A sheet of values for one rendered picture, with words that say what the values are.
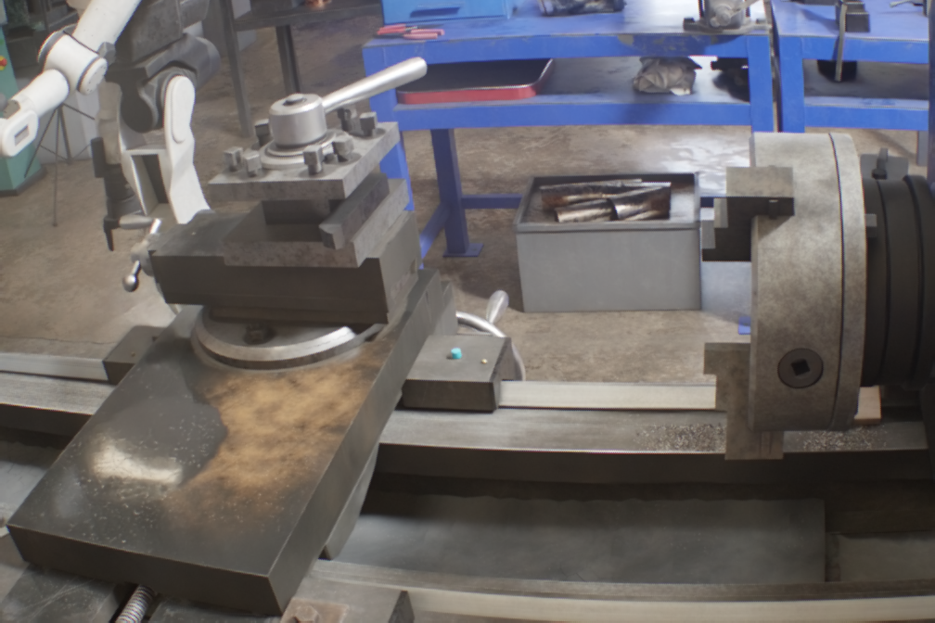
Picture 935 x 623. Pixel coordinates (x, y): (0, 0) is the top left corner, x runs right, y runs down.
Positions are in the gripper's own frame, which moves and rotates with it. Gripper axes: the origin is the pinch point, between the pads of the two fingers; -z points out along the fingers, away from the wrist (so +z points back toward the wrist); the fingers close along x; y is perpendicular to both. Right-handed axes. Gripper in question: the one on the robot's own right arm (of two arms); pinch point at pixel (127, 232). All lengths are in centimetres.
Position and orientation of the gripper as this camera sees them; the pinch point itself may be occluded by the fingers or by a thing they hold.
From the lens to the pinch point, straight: 256.4
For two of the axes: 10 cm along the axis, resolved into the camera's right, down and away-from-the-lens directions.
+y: 6.9, 3.1, -6.5
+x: -7.2, 3.2, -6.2
